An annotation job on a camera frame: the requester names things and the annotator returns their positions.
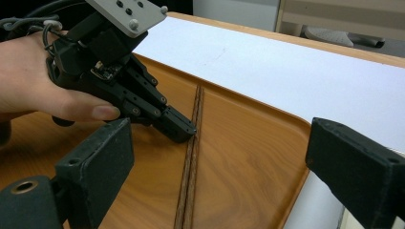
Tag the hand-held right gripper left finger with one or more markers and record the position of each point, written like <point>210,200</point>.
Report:
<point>95,168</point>

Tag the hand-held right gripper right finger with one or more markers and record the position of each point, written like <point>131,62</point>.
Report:
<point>356,171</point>

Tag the dark brown wooden chopstick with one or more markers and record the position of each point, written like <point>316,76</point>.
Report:
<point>194,178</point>

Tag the brown wooden tray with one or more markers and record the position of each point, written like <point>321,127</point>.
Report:
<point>248,152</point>

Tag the white cabinet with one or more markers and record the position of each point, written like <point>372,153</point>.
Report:
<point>235,12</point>

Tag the white board sheet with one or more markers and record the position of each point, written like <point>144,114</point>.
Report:
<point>270,70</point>

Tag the dark grey slipper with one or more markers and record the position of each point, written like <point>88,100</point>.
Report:
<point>369,42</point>

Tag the light wooden table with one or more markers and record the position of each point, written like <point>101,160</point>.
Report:
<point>286,38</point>

